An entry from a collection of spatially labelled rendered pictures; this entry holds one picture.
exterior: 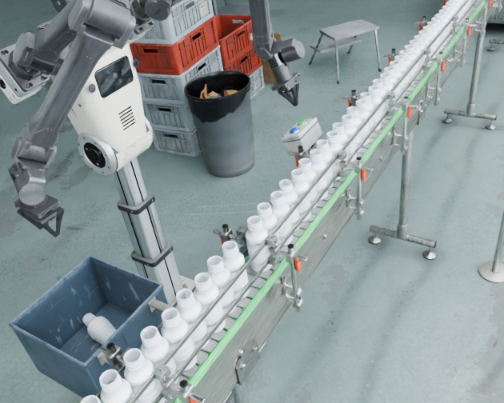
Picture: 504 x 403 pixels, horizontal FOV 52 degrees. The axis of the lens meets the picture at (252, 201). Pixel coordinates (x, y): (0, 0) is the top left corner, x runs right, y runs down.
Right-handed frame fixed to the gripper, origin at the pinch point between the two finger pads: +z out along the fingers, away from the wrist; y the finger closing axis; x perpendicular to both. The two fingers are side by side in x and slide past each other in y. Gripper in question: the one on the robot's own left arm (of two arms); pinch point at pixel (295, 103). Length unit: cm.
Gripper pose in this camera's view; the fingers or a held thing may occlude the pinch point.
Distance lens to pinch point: 183.8
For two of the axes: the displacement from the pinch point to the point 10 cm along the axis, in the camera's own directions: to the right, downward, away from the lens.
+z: 4.1, 8.3, 3.8
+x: -7.5, 0.7, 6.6
